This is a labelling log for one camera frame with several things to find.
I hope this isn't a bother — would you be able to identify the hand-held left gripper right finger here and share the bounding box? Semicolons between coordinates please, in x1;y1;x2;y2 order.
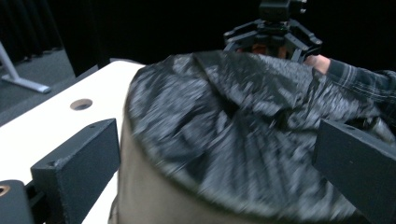
312;119;396;224

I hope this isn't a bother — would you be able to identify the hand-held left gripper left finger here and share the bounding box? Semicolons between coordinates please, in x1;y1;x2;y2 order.
30;118;121;224

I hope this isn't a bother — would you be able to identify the green plastic trash bin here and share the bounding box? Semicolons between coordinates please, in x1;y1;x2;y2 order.
108;118;260;224

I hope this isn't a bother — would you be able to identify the black plastic garbage bag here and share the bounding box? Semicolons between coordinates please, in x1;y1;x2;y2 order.
125;50;396;223

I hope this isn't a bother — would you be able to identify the white metal stand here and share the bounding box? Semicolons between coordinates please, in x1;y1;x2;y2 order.
0;40;52;95

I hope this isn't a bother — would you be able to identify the black curtain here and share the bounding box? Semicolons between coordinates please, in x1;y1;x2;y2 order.
0;0;64;62

